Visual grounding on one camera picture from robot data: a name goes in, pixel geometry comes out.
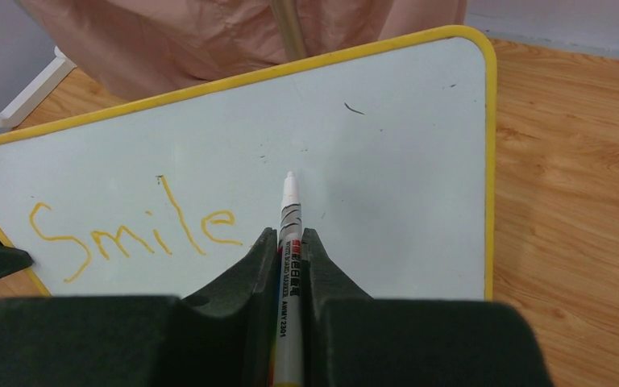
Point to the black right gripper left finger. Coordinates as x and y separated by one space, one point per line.
221 335

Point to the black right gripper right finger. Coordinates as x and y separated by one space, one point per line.
353 339

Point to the white whiteboard marker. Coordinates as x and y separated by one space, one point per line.
288 351

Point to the pink shorts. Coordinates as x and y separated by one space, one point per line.
138 49

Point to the white clothes rack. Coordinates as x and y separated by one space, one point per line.
24 103

